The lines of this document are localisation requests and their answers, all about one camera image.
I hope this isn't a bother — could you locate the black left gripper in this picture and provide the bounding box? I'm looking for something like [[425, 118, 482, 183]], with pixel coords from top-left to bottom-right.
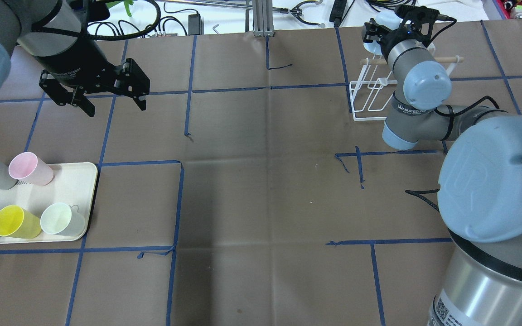
[[39, 43, 150, 117]]

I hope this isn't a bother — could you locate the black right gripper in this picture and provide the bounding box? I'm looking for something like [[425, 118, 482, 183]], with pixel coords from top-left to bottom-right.
[[380, 21, 418, 57]]

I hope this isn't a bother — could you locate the light blue cup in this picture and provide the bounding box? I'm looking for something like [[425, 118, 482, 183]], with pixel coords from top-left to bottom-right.
[[361, 12, 401, 55]]

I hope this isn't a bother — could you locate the cream white cup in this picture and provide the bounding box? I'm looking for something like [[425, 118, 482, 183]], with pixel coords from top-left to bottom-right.
[[40, 202, 86, 236]]

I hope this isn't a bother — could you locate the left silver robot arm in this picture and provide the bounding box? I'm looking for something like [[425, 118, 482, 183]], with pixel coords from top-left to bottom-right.
[[0, 0, 156, 117]]

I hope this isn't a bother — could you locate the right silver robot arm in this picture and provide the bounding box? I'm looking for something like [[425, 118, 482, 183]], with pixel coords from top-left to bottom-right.
[[362, 8, 522, 326]]

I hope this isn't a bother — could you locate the pink cup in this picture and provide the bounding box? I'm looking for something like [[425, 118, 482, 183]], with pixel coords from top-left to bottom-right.
[[8, 151, 54, 186]]

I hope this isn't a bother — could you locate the yellow cup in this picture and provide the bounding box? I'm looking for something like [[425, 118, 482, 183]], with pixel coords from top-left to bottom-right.
[[0, 206, 42, 239]]

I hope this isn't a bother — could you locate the cream plastic tray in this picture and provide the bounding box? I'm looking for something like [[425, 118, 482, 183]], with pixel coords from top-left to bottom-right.
[[0, 162, 98, 245]]

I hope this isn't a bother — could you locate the black power adapter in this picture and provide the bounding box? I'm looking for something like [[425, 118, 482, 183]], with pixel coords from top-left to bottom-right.
[[187, 13, 204, 35]]

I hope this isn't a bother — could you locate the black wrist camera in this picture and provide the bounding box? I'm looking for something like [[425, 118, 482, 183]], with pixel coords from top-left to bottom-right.
[[394, 5, 457, 34]]

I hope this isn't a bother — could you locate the white wire cup rack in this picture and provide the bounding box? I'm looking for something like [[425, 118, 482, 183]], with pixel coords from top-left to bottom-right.
[[348, 54, 465, 122]]

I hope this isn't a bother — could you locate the aluminium frame post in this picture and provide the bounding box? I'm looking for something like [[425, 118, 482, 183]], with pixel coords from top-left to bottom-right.
[[252, 0, 274, 37]]

